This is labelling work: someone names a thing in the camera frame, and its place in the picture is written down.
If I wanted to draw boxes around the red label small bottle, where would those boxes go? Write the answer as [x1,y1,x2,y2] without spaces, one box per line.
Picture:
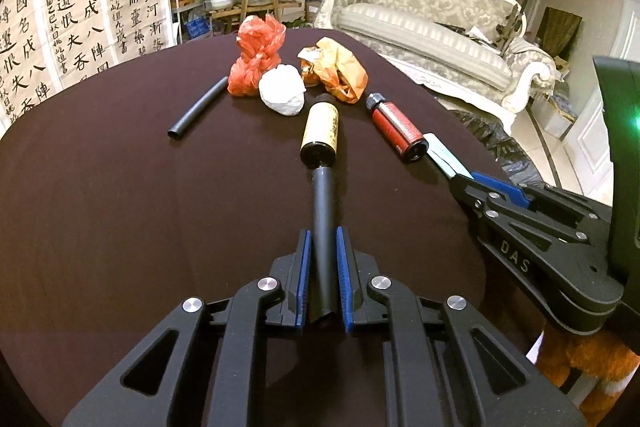
[366,92,428,162]

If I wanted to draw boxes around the gold label small bottle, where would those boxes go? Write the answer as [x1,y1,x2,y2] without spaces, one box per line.
[299,93,340,169]

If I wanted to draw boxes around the orange plastic bag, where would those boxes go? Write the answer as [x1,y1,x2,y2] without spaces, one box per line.
[297,37,369,105]

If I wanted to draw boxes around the white paper ball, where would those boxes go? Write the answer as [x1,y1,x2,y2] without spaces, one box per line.
[258,64,306,117]

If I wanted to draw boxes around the red plastic bag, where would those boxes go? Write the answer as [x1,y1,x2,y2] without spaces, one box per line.
[228,14,286,98]

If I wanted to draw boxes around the black bag lined trash bin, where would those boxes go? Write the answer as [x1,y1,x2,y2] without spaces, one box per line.
[450,109,544,186]

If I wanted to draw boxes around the storage box with books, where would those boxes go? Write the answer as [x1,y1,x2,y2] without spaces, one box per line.
[532,94,576,140]

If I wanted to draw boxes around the white panel door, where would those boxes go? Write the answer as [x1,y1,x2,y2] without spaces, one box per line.
[563,0,639,205]

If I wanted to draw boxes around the papers on sofa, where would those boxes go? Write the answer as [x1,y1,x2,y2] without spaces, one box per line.
[436,22,494,46]

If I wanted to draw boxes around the ornate white sofa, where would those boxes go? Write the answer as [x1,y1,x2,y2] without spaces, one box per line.
[314,0,560,130]

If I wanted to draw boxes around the dark framed picture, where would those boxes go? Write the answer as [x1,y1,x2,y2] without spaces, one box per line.
[536,6,582,57]

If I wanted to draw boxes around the dark maroon tablecloth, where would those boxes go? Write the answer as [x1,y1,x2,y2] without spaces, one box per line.
[1,36,544,426]

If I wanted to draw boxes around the metal shelf with blue crate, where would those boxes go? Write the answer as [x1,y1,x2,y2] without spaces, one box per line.
[170,0,210,44]

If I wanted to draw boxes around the calligraphy wall scroll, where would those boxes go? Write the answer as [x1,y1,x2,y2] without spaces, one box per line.
[1,0,176,130]

